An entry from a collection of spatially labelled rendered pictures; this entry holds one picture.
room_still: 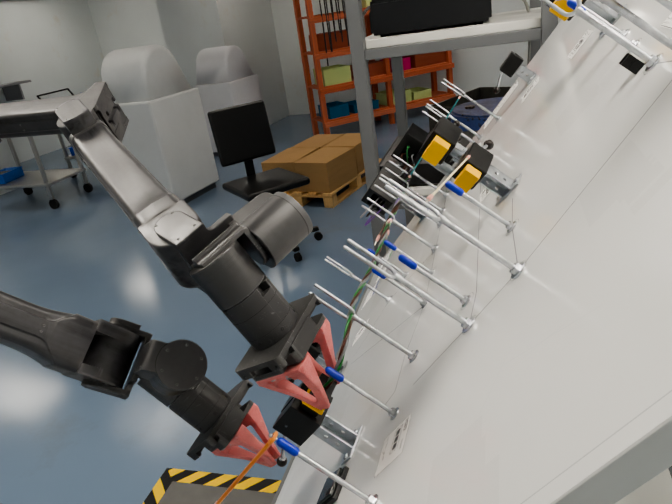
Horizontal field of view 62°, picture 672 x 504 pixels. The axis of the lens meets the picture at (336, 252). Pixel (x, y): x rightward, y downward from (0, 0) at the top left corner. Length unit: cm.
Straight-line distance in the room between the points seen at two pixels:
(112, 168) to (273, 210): 28
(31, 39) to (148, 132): 547
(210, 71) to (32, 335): 666
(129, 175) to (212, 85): 647
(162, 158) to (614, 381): 519
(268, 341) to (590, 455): 35
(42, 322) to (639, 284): 58
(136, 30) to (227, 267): 1053
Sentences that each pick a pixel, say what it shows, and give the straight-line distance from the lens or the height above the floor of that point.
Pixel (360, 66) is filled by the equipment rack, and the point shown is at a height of 140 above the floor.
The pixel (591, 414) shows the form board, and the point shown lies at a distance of 32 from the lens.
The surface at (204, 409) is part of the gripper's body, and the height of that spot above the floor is 112.
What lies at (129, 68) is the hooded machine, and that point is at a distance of 550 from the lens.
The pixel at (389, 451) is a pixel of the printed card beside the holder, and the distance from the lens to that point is 55.
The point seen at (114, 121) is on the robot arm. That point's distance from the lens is 98.
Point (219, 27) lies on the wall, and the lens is 822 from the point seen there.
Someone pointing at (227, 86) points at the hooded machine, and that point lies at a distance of 707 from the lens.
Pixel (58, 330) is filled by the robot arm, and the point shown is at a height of 126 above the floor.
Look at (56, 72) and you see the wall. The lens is 1083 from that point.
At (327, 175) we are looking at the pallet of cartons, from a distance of 468.
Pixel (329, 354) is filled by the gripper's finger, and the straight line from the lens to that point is 61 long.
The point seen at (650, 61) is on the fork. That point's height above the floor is 147.
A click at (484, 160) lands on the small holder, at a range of 72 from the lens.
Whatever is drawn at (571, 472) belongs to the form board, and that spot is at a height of 133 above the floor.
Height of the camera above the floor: 155
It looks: 24 degrees down
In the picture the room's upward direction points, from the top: 9 degrees counter-clockwise
